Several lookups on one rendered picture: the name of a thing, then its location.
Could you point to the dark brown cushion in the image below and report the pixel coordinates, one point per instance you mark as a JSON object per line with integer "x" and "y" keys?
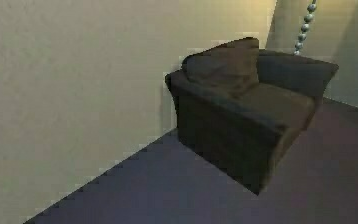
{"x": 225, "y": 70}

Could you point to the dark brown armchair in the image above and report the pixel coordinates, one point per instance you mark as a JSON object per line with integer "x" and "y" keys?
{"x": 240, "y": 133}

